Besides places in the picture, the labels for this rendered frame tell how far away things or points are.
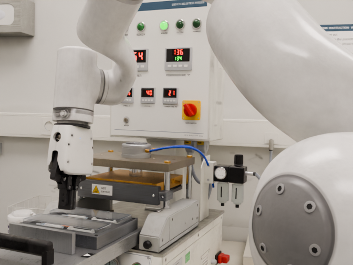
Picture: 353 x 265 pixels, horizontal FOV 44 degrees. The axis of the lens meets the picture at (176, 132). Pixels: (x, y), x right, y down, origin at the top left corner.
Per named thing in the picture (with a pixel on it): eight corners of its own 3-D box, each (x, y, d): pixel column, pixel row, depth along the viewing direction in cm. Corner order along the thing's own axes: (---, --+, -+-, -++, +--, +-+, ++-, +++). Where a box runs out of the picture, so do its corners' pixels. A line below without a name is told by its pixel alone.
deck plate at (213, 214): (126, 201, 148) (126, 198, 148) (224, 212, 135) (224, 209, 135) (33, 235, 106) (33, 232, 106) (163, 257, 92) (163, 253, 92)
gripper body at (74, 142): (72, 116, 84) (69, 174, 83) (101, 123, 94) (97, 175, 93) (42, 117, 87) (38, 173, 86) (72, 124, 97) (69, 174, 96)
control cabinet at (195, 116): (128, 199, 147) (132, 9, 144) (221, 210, 135) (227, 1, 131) (102, 209, 132) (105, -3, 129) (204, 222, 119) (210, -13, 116)
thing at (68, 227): (21, 229, 90) (21, 218, 90) (39, 223, 95) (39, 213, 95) (97, 241, 83) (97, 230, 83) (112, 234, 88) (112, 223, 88)
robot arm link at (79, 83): (89, 115, 97) (48, 110, 92) (93, 58, 98) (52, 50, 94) (103, 111, 90) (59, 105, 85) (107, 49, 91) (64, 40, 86)
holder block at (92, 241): (64, 218, 105) (64, 207, 104) (137, 228, 97) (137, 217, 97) (14, 235, 89) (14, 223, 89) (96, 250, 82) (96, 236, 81)
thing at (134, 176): (118, 182, 128) (118, 150, 128) (187, 189, 120) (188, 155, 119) (84, 192, 112) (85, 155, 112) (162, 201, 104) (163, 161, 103)
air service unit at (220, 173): (206, 202, 125) (207, 151, 124) (256, 207, 120) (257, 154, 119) (199, 205, 120) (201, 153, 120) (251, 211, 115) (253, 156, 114)
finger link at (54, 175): (48, 168, 83) (60, 187, 86) (66, 140, 88) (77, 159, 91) (42, 167, 83) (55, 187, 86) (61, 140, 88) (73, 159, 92)
